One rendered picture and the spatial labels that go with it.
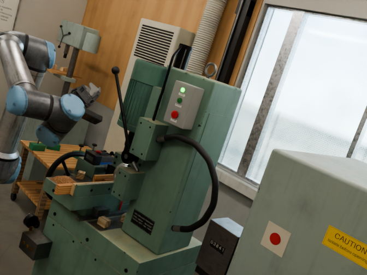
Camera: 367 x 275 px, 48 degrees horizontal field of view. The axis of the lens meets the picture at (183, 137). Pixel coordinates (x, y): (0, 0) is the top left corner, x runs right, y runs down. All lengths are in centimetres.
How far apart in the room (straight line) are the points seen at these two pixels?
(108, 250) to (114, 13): 327
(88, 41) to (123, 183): 249
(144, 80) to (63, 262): 86
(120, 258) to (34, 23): 357
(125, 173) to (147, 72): 44
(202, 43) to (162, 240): 201
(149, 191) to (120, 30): 296
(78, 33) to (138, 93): 238
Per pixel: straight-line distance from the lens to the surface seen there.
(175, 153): 159
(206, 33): 334
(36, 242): 195
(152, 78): 176
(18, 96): 135
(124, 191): 164
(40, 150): 347
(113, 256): 169
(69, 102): 140
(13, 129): 203
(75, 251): 186
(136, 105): 178
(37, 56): 190
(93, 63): 472
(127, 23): 438
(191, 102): 148
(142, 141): 159
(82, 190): 174
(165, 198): 162
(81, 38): 406
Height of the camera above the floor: 155
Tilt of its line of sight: 10 degrees down
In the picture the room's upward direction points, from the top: 18 degrees clockwise
